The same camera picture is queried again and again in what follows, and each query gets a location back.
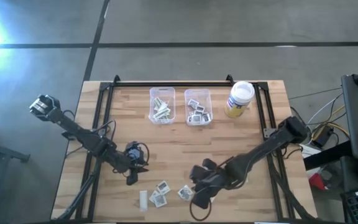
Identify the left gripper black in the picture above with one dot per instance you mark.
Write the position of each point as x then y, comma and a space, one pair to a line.
129, 166

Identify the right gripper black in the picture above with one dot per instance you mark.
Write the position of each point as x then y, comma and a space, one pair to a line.
213, 179

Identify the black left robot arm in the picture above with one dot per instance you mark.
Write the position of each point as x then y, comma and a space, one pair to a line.
82, 137

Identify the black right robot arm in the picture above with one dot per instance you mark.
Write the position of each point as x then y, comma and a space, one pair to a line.
259, 152

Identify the small white packet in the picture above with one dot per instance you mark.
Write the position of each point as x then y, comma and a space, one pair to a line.
143, 200

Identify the crumpled antiseptic wipe packet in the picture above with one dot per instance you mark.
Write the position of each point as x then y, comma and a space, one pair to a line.
187, 189

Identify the clear plastic bin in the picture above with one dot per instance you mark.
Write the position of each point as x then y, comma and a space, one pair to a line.
207, 95
154, 93

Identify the Lysol wipes canister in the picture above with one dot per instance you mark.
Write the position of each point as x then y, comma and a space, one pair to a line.
242, 91

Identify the white power strip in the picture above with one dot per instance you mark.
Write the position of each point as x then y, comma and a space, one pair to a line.
309, 151

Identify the red object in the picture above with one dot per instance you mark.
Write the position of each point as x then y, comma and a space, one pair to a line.
317, 182

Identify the black power box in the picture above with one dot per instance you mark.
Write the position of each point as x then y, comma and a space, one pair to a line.
322, 137

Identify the black stand legs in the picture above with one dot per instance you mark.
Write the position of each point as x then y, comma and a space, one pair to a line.
11, 154

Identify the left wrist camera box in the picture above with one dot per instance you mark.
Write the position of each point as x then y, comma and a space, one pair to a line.
134, 152

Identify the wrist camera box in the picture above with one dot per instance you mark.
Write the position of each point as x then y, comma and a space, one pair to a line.
134, 152
201, 200

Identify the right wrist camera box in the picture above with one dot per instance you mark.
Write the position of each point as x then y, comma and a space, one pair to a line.
201, 200

